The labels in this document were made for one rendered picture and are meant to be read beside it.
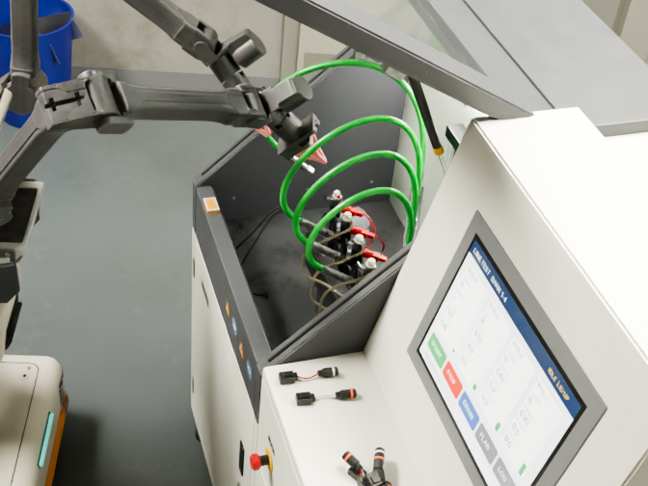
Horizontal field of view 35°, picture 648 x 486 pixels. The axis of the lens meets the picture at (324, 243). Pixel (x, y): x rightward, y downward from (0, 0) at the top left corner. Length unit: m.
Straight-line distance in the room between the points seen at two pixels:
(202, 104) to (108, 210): 2.12
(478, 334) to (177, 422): 1.67
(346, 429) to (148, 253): 1.98
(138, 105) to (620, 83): 0.97
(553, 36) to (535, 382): 0.91
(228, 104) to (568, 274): 0.79
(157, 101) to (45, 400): 1.33
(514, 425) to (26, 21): 1.36
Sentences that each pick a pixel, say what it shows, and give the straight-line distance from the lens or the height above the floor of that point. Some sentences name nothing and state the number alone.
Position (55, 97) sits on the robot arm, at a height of 1.56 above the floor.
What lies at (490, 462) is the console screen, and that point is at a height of 1.18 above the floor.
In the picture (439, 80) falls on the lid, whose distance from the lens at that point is 1.80.
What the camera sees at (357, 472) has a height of 1.00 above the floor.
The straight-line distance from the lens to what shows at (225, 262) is 2.42.
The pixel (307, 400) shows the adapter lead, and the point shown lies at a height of 0.99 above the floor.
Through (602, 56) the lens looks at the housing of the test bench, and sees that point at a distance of 2.30.
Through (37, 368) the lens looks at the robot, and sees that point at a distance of 3.13.
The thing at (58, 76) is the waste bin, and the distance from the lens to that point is 4.46.
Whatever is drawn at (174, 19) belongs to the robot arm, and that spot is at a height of 1.45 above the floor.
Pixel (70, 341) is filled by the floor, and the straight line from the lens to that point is 3.59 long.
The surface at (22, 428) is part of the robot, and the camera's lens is 2.99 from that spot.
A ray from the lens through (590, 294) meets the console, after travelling 1.59.
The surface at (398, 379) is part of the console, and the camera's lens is 2.07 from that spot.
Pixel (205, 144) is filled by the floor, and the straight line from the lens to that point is 4.46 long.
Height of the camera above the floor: 2.55
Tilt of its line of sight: 40 degrees down
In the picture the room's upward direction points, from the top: 7 degrees clockwise
